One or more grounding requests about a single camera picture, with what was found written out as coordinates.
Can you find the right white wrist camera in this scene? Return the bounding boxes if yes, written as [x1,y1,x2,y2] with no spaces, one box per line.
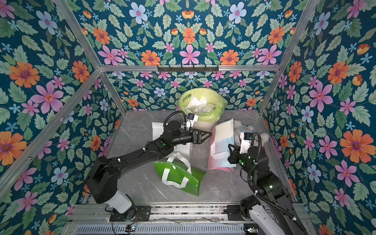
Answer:
[240,132,253,154]

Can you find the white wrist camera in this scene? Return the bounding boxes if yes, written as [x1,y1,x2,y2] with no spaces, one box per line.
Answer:
[240,132,253,154]
[186,113,199,129]

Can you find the black wall hook rail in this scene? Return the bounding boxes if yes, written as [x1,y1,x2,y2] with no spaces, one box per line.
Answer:
[157,65,219,72]

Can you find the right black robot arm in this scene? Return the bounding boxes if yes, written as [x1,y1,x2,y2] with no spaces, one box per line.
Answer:
[228,132,307,235]

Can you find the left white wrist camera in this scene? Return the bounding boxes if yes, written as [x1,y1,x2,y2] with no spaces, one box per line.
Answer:
[186,113,199,129]

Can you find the pink blue gradient paper bag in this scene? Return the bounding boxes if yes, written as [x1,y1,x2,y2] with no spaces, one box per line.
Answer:
[208,119,237,172]

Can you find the green white paper bag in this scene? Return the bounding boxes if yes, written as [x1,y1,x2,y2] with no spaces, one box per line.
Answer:
[154,152,206,196]

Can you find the white ribbed trash bin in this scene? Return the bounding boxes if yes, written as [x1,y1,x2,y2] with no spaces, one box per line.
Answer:
[192,120,218,132]

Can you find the shredded paper scraps in bin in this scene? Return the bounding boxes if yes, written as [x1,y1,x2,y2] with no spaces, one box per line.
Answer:
[186,97,215,116]

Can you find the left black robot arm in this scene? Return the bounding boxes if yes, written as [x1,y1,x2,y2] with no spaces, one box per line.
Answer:
[85,111,212,214]

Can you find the white plush teddy bear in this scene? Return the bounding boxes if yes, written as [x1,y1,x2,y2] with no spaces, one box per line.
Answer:
[234,119,269,146]

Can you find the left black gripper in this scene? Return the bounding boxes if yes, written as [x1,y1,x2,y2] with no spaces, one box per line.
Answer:
[168,128,210,147]

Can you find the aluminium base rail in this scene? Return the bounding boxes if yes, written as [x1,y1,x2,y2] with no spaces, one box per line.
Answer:
[68,202,250,224]

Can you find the white ventilation grille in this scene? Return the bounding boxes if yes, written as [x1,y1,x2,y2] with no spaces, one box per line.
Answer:
[73,224,245,235]

